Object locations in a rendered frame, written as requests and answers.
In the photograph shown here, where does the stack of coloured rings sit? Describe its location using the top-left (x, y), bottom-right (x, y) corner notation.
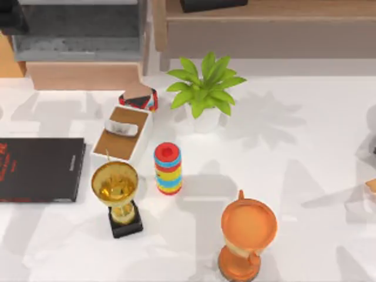
top-left (154, 142), bottom-right (183, 196)

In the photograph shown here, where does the orange trophy cup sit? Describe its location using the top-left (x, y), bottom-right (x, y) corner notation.
top-left (217, 189), bottom-right (278, 281)

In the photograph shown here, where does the pale wooden drawer front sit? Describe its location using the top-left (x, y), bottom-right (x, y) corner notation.
top-left (25, 61), bottom-right (144, 91)

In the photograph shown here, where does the wooden cupboard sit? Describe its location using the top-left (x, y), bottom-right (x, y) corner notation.
top-left (0, 31), bottom-right (28, 79)

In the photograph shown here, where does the wooden open shelf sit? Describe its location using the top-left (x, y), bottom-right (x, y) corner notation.
top-left (152, 0), bottom-right (376, 72)

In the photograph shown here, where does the white box brown inside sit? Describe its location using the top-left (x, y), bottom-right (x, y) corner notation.
top-left (89, 105), bottom-right (155, 171)

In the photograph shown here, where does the gold trophy black base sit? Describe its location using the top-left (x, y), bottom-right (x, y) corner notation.
top-left (91, 150), bottom-right (144, 239)

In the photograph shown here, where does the green plant white pot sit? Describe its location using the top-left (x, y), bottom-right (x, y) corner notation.
top-left (166, 52), bottom-right (248, 132)

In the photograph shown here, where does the grey pierced drawer inside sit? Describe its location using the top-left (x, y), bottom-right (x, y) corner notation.
top-left (11, 0), bottom-right (147, 63)

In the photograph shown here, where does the black object on shelf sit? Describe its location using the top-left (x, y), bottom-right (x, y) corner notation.
top-left (179, 0), bottom-right (249, 14)

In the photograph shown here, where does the red black patterned coaster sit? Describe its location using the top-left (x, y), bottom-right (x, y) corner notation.
top-left (118, 86), bottom-right (159, 113)

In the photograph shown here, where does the black book red lettering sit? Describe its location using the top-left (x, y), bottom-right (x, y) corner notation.
top-left (0, 137), bottom-right (87, 203)

